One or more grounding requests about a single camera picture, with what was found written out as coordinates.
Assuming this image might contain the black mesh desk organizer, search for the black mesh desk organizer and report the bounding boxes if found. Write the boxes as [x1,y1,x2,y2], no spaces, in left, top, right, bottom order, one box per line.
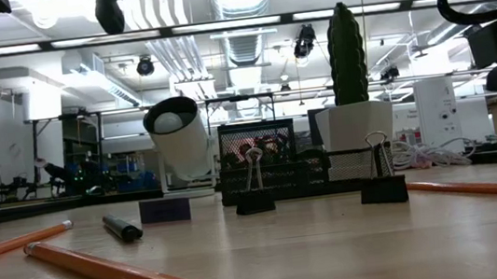
[213,105,398,208]

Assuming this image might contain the white spot lamp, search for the white spot lamp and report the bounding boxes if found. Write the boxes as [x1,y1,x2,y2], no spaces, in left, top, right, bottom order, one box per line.
[139,91,222,203]

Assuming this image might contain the black ballpoint pen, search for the black ballpoint pen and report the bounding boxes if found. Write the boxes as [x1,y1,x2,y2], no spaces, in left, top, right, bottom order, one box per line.
[101,210,145,246]

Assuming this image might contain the black binder clip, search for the black binder clip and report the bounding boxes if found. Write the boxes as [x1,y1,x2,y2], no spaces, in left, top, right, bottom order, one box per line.
[353,128,410,208]
[228,145,279,218]

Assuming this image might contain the purple eraser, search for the purple eraser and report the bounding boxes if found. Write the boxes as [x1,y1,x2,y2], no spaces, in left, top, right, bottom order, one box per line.
[137,194,193,227]

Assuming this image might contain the orange pencil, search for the orange pencil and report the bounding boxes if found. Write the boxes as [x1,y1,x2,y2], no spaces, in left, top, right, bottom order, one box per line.
[0,218,77,264]
[405,172,497,211]
[22,219,230,279]

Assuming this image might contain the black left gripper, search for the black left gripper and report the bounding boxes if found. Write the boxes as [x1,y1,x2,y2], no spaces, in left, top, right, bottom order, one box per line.
[93,0,145,37]

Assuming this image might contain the white hexagonal plant pot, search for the white hexagonal plant pot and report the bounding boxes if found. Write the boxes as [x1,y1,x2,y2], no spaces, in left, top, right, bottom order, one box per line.
[312,97,398,155]

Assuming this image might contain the white lamp cable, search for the white lamp cable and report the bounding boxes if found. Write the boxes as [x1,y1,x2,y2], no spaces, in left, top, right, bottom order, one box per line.
[389,131,480,174]

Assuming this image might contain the white electrical cabinet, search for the white electrical cabinet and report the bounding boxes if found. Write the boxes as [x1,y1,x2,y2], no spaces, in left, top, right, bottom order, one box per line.
[411,74,466,159]

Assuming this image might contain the green cactus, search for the green cactus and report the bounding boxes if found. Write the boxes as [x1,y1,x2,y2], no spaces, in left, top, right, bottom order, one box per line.
[321,0,372,107]

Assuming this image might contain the black metal shelving rack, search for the black metal shelving rack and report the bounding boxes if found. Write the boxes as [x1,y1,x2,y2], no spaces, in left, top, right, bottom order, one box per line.
[23,109,113,202]

